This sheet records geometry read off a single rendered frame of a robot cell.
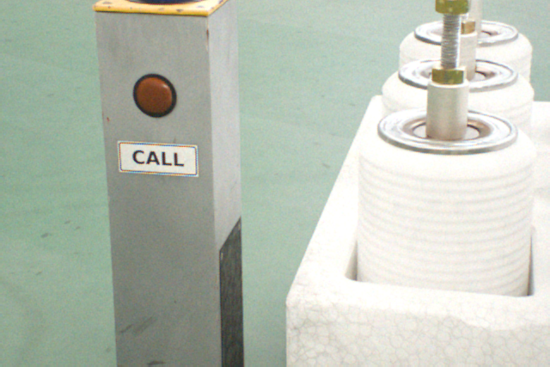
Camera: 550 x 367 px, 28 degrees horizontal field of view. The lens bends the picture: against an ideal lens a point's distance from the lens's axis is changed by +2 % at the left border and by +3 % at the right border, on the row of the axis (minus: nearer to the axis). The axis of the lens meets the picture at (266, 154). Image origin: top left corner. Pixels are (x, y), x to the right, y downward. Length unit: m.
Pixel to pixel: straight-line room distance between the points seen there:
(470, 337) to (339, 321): 0.07
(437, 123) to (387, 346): 0.12
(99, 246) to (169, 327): 0.40
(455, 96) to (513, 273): 0.10
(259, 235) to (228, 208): 0.40
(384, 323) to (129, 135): 0.20
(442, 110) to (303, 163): 0.71
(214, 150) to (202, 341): 0.13
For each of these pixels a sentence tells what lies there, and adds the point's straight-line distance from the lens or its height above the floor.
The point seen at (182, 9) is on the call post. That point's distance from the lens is 0.63.
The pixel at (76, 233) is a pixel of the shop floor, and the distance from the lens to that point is 1.13.
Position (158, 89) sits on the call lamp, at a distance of 0.64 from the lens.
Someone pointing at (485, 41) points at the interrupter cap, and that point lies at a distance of 0.81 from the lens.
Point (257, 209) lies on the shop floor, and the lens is 1.16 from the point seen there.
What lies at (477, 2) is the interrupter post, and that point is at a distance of 0.83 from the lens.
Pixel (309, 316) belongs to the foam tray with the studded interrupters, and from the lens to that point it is 0.58.
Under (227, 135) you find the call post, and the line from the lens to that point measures 0.68.
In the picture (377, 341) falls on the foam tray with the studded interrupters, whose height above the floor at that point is 0.16.
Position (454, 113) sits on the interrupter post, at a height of 0.27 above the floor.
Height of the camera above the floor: 0.44
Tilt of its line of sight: 19 degrees down
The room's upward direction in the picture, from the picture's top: 1 degrees counter-clockwise
